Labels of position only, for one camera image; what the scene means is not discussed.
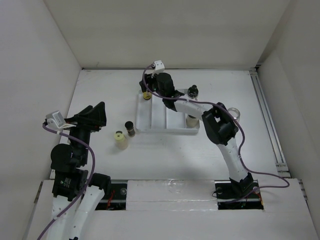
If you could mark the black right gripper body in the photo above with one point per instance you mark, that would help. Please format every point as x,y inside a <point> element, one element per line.
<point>156,88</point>

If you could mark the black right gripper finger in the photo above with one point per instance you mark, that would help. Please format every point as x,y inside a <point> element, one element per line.
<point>150,82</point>
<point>142,86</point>

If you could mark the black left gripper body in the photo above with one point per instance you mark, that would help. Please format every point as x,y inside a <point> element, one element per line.
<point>83,129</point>

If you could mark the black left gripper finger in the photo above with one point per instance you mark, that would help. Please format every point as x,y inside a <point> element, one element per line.
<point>98,114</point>
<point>83,114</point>

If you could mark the yellow label sauce bottle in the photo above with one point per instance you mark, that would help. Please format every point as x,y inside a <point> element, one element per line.
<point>147,95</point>

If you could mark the black-capped grinder brown spice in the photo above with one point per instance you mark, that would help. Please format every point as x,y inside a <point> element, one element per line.
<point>193,92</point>

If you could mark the black-lid dark spice bottle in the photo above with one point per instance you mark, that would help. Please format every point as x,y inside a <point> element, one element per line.
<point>129,125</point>

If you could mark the black-capped grinder pale spice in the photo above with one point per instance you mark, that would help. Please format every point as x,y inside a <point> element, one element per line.
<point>191,122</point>

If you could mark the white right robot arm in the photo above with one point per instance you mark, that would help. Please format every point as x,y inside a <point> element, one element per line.
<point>219,125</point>

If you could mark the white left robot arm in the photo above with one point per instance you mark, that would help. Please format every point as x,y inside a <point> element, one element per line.
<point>77,188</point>

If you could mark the white divided organizer tray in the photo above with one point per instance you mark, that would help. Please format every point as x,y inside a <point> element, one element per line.
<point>152,116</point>

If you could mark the yellow-lid beige spice bottle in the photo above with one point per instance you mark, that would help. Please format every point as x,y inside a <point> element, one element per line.
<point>120,140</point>

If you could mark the silver-lid glass jar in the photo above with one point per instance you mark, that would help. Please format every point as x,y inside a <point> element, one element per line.
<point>235,113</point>

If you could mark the white foam front board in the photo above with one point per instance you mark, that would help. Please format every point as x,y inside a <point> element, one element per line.
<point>186,210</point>

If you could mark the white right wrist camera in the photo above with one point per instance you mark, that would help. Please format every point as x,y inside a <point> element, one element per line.
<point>158,67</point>

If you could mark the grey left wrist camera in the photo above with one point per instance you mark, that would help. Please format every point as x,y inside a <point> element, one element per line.
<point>55,120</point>

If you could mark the aluminium rail right side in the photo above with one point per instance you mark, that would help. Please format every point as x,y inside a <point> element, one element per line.
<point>280,161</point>

